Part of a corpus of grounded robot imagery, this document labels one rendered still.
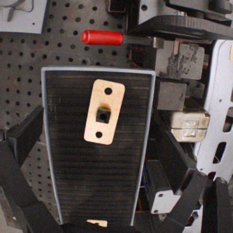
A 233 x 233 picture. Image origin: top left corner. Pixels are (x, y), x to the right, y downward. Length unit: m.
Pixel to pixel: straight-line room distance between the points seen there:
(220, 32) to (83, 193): 0.31
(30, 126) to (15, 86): 0.63
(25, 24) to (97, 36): 0.50
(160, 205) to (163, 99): 0.24
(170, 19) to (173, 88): 0.13
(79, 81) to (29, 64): 0.53
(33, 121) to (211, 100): 0.40
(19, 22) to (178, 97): 0.59
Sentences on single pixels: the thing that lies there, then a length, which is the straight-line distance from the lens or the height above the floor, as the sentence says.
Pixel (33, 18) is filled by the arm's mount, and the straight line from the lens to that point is 0.70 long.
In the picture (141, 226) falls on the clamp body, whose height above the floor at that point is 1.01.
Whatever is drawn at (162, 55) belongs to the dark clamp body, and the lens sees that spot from 0.33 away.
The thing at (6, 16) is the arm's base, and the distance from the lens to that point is 0.72.
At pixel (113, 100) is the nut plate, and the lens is 0.24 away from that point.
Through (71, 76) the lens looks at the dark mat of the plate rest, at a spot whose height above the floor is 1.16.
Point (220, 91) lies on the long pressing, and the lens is 0.48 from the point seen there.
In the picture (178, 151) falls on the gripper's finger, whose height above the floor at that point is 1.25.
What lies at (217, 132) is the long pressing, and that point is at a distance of 0.52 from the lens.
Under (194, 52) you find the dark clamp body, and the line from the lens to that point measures 0.35.
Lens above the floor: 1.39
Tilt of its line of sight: 68 degrees down
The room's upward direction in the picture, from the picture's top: 172 degrees clockwise
